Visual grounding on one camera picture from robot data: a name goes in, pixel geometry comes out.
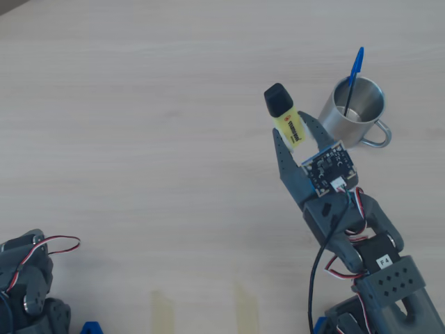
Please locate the gray robot arm with camera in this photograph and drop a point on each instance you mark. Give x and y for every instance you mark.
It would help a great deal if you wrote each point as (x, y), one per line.
(396, 278)

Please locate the gray gripper with camera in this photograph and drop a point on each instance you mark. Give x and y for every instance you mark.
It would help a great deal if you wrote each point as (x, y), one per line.
(291, 174)

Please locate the blue capped ballpoint pen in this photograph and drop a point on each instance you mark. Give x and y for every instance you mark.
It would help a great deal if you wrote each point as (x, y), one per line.
(357, 62)

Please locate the silver steel mug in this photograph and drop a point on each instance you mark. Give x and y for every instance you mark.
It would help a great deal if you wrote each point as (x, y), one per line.
(330, 118)

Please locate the yellowish masking tape strip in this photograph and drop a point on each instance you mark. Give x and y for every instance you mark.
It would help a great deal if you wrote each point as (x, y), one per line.
(162, 313)
(247, 309)

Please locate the blue robot arm base plate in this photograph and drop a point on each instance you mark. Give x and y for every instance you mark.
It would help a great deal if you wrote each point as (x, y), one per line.
(92, 328)
(321, 327)

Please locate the gray robot arm without camera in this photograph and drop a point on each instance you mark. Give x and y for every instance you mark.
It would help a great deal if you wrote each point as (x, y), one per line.
(34, 295)

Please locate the black wrist camera circuit board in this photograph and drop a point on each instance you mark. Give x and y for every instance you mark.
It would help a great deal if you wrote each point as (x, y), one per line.
(328, 168)

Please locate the yellow Stabilo Boss highlighter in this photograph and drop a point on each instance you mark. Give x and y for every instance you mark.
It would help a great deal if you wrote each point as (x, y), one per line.
(288, 122)

